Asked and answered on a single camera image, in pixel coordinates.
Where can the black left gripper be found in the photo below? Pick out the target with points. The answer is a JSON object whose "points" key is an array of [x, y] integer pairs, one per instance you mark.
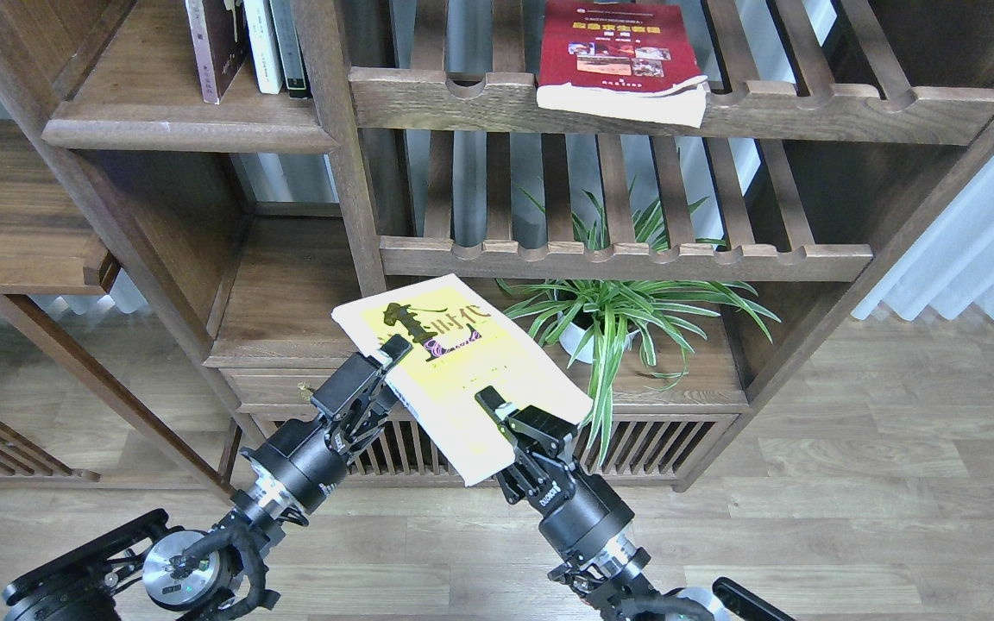
{"points": [[301, 464]]}

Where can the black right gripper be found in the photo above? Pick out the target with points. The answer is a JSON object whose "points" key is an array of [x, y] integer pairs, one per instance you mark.
{"points": [[583, 519]]}

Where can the yellow green book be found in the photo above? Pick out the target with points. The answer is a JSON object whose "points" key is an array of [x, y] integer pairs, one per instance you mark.
{"points": [[460, 344]]}

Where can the dark brown book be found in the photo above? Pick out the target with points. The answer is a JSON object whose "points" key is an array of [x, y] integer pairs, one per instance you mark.
{"points": [[220, 43]]}

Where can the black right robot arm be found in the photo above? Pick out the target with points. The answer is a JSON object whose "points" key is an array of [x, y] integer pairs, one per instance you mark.
{"points": [[632, 597]]}

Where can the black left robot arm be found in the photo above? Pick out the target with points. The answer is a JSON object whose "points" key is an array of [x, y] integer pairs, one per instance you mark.
{"points": [[220, 574]]}

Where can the white plant pot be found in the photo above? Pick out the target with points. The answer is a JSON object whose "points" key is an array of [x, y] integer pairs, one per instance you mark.
{"points": [[578, 339]]}

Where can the green spider plant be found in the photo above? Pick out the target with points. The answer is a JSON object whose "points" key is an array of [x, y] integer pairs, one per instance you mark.
{"points": [[663, 305]]}

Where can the dark wooden bookshelf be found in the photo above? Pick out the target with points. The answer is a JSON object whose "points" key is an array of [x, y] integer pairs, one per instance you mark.
{"points": [[245, 221]]}

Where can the dark upright book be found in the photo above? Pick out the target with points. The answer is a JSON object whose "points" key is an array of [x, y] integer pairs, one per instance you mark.
{"points": [[292, 62]]}

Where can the white upright book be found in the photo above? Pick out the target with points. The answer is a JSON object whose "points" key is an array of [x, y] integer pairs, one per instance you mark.
{"points": [[264, 49]]}

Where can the red book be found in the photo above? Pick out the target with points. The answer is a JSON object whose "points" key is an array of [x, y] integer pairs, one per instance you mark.
{"points": [[620, 60]]}

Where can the white curtain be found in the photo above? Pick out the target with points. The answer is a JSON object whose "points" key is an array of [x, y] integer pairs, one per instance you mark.
{"points": [[950, 268]]}

